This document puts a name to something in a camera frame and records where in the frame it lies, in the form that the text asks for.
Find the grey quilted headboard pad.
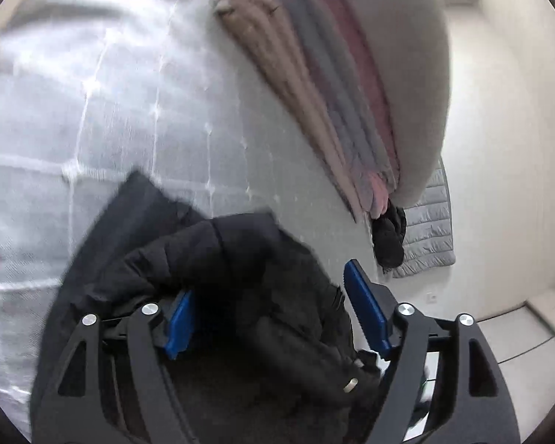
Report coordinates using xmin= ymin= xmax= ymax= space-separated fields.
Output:
xmin=391 ymin=159 xmax=456 ymax=279

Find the maroon folded blanket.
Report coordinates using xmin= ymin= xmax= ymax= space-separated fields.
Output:
xmin=300 ymin=0 xmax=401 ymax=190

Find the beige folded blanket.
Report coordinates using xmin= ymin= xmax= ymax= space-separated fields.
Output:
xmin=213 ymin=0 xmax=366 ymax=223

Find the bed with grey quilted cover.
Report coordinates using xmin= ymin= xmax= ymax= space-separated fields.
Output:
xmin=0 ymin=0 xmax=380 ymax=426

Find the pink folded blanket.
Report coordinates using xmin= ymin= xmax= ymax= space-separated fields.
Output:
xmin=361 ymin=171 xmax=390 ymax=219

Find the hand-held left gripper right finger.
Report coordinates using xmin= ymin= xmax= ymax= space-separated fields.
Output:
xmin=343 ymin=259 xmax=521 ymax=444

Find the black crumpled garment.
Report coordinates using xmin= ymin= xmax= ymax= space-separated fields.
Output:
xmin=372 ymin=203 xmax=407 ymax=272

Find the black puffer jacket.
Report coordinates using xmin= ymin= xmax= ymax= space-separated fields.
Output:
xmin=30 ymin=169 xmax=389 ymax=444

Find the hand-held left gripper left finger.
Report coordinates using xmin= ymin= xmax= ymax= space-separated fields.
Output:
xmin=30 ymin=289 xmax=199 ymax=444

